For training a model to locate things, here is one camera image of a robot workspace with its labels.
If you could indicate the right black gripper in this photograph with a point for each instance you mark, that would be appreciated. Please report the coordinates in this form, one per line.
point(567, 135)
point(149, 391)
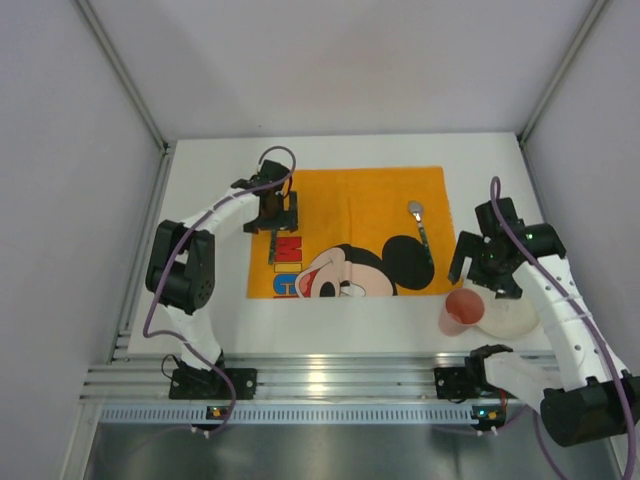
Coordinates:
point(476, 255)

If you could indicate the perforated grey cable duct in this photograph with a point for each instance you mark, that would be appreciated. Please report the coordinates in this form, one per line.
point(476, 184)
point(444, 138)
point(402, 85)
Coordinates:
point(304, 414)

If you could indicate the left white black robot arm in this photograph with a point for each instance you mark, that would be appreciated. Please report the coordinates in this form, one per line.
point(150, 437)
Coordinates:
point(182, 264)

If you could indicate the metal spoon green handle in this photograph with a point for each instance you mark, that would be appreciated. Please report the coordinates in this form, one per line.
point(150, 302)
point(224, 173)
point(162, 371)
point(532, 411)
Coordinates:
point(416, 209)

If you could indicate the orange Mickey Mouse placemat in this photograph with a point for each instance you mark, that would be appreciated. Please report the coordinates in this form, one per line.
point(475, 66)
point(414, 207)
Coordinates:
point(356, 237)

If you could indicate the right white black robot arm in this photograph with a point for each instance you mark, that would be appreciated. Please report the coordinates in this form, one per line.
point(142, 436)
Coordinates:
point(594, 395)

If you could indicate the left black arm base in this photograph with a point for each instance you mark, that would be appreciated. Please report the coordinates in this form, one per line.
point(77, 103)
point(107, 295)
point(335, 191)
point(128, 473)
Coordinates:
point(189, 383)

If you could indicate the metal fork green handle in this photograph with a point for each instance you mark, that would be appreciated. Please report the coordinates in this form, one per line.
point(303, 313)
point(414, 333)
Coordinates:
point(272, 246)

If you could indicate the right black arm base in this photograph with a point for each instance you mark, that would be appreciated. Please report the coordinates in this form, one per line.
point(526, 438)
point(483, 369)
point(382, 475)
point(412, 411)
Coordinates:
point(461, 383)

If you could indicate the aluminium rail frame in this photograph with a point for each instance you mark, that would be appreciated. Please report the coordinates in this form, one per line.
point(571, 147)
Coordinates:
point(324, 378)

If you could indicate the cream white plate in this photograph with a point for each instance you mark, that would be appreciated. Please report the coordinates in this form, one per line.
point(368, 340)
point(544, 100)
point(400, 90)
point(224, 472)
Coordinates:
point(506, 319)

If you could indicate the pink plastic cup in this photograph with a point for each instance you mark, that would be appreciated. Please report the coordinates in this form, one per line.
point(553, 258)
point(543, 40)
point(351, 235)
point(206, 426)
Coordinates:
point(462, 309)

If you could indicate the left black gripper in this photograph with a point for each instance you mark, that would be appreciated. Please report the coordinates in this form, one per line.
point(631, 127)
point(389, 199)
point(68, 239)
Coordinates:
point(273, 223)

